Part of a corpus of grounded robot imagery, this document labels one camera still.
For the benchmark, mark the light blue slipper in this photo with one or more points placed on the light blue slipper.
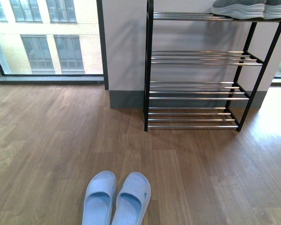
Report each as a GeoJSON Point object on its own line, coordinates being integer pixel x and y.
{"type": "Point", "coordinates": [99, 199]}
{"type": "Point", "coordinates": [132, 200]}

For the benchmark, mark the grey knit sneaker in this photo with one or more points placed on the grey knit sneaker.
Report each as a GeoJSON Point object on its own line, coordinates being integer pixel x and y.
{"type": "Point", "coordinates": [239, 9]}
{"type": "Point", "coordinates": [272, 9]}

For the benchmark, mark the black metal shoe rack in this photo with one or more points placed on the black metal shoe rack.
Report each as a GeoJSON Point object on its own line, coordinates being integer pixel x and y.
{"type": "Point", "coordinates": [202, 104]}

